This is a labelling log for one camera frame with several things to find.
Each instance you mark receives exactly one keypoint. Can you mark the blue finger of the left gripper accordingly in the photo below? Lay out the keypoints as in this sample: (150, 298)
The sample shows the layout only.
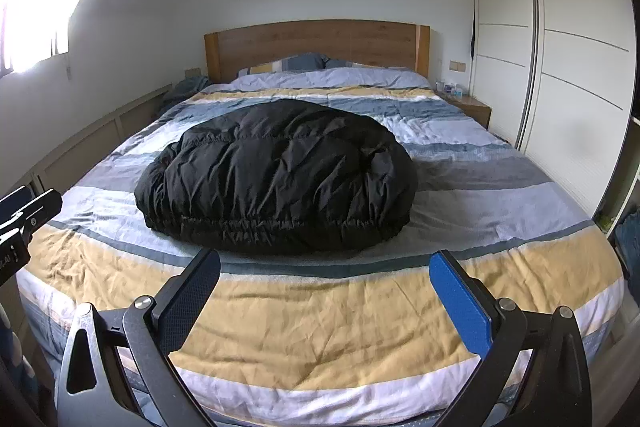
(36, 213)
(14, 201)

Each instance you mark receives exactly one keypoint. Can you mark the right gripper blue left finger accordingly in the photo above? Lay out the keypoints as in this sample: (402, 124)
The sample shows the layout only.
(182, 298)

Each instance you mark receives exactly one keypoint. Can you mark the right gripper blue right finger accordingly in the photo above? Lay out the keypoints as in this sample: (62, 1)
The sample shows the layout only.
(467, 301)

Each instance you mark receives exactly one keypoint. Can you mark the black puffer down coat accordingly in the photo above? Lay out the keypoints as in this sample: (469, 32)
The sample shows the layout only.
(288, 177)

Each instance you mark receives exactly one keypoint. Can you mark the striped duvet cover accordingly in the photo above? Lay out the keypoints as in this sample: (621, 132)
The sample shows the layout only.
(349, 339)

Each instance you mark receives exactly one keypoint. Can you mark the teal cloth beside bed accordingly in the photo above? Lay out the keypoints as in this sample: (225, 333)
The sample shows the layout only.
(183, 90)

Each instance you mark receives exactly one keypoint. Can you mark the wooden nightstand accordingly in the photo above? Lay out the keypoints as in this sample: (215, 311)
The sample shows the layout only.
(476, 110)

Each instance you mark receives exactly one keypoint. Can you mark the items on nightstand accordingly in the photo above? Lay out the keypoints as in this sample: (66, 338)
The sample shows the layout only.
(450, 88)

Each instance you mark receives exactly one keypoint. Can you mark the striped blue pillow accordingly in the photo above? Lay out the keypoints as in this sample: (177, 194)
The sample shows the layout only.
(306, 62)

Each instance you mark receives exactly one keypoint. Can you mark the dark blue pillow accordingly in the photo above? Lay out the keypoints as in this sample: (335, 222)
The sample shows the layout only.
(336, 63)

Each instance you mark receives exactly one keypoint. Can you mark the wooden headboard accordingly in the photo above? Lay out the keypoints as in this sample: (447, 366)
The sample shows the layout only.
(371, 42)

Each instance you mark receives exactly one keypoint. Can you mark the white sliding wardrobe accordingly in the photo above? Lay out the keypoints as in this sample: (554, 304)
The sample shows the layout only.
(558, 76)

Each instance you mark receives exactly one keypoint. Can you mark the beige low wall cabinet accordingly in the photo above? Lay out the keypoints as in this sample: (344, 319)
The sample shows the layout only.
(67, 163)

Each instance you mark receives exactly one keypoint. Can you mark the wall switch plate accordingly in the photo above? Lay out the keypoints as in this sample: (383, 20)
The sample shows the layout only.
(457, 66)

